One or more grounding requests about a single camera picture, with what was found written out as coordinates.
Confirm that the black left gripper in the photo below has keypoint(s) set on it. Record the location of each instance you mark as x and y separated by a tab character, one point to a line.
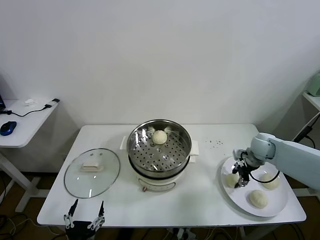
80	231

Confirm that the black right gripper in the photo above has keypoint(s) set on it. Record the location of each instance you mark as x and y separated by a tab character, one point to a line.
243	170

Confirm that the white steamed baozi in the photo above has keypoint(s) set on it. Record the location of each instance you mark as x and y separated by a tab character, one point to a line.
230	180
159	137
258	198
271	183

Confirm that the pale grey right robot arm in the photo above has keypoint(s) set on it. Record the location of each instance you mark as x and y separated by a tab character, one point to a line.
287	152

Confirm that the perforated steel steamer basket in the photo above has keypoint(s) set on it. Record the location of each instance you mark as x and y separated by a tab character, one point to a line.
140	140

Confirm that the large white plate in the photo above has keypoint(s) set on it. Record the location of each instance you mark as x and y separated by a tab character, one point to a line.
240	200

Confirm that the white electric cooker base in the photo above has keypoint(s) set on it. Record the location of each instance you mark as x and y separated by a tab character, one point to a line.
160	183

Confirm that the white power strip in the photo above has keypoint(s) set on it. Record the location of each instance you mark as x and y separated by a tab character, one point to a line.
185	234

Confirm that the white side desk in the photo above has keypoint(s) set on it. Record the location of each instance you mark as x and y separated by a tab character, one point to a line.
30	125

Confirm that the blue computer mouse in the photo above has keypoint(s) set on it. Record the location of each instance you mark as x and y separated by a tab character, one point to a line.
8	128

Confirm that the small white plastic object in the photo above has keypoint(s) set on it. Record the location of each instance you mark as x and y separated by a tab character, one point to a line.
29	102

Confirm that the dark laptop screen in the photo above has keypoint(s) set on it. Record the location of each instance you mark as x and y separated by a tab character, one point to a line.
2	101

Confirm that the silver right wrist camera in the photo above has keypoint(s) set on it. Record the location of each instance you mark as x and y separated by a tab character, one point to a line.
237	153

